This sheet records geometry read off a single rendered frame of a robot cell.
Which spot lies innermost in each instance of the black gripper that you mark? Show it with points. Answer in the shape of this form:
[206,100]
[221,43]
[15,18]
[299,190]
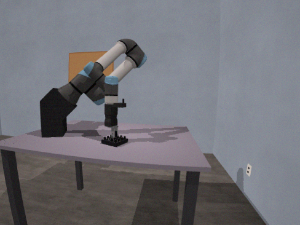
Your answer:
[111,109]

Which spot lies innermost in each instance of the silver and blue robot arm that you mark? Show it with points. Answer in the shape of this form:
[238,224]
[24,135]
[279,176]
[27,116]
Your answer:
[91,79]

